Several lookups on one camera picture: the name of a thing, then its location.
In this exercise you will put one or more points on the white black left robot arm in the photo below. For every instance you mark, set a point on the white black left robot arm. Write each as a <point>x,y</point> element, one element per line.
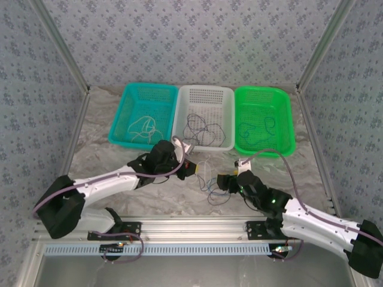
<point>104,186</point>

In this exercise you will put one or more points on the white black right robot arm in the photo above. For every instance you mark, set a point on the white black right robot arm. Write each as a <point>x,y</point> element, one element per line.
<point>317,228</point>

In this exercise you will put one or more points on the teal plastic basket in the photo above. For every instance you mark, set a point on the teal plastic basket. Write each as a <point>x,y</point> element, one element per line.
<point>143,101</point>

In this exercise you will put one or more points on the small black controller board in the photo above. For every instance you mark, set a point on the small black controller board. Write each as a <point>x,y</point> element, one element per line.
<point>110,248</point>
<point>281,250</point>

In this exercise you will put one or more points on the white plastic basket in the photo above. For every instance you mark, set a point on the white plastic basket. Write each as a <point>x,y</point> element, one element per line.
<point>206,98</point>

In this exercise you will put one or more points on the green plastic basket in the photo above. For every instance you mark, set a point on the green plastic basket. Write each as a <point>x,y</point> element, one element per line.
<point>263,101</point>

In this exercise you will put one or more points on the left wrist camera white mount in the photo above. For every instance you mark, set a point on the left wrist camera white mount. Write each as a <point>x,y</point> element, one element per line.
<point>187,148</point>

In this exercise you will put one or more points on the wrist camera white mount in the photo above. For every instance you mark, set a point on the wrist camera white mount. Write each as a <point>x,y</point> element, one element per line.
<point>245,167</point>
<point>187,148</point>

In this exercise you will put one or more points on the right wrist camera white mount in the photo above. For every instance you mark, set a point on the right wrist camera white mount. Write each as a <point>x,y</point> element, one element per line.
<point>245,167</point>

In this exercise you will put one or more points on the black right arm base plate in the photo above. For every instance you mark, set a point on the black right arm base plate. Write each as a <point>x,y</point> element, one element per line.
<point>254,230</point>

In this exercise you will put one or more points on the aluminium mounting rail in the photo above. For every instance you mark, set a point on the aluminium mounting rail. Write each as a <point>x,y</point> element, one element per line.
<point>191,228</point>

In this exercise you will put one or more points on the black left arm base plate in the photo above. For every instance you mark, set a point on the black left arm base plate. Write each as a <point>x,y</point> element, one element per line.
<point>134,228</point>

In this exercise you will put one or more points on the aluminium table side rail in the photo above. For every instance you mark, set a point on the aluminium table side rail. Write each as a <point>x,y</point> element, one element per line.
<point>314,137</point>
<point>74,134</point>

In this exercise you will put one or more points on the aluminium lower frame bar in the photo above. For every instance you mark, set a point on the aluminium lower frame bar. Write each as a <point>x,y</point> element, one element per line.
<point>30,266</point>
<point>356,279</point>

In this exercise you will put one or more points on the aluminium frame post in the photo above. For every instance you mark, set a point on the aluminium frame post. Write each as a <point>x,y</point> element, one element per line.
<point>61,45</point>
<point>324,45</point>

